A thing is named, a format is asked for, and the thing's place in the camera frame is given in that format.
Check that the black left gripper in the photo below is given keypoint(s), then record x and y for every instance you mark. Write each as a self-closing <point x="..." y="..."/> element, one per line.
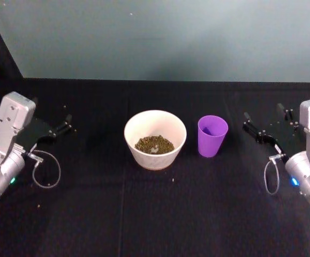
<point x="35" y="131"/>

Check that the heap of green beans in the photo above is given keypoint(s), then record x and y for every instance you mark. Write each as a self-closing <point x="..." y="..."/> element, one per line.
<point x="154" y="144"/>

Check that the white paper bowl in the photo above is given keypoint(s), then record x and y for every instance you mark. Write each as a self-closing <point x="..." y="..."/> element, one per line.
<point x="154" y="158"/>

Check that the purple plastic cup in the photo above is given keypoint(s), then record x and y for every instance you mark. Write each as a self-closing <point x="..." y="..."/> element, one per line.
<point x="211" y="139"/>

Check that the black table cloth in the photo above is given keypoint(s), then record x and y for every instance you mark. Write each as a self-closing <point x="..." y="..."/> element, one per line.
<point x="154" y="214"/>

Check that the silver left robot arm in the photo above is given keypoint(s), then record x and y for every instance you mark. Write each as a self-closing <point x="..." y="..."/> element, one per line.
<point x="7" y="128"/>

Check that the plain pale wall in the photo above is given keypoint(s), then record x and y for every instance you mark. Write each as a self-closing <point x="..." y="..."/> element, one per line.
<point x="154" y="37"/>

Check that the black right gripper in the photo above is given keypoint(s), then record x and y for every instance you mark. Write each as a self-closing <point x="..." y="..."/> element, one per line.
<point x="286" y="136"/>

